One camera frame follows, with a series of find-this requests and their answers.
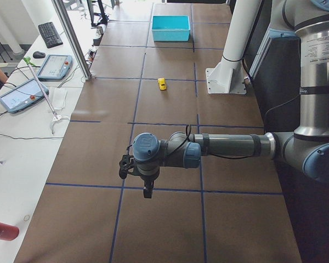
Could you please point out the silver reacher grabber stick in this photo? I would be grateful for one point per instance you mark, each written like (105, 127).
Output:
(56, 117)

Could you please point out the far teach pendant tablet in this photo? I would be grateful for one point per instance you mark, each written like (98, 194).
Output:
(55, 67)

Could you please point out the aluminium frame post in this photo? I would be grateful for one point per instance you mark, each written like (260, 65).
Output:
(72, 38)

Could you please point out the teach pendant tablet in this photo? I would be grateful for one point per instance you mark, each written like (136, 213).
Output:
(22, 97)
(55, 67)

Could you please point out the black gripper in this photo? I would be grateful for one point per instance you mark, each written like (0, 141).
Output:
(147, 181)

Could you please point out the near teach pendant tablet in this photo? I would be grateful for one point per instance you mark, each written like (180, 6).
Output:
(22, 97)

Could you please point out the yellow beetle toy car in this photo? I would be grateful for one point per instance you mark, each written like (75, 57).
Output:
(162, 84)

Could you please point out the black keyboard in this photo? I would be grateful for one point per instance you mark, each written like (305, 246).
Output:
(50, 35)

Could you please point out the turquoise plastic bin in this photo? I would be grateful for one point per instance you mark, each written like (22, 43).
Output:
(170, 28)

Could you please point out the black computer mouse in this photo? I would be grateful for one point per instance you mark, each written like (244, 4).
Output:
(39, 55)

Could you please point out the red cylinder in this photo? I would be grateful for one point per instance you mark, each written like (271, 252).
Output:
(8, 232)

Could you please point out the white camera mast with base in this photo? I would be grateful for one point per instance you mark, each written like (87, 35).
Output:
(227, 76)

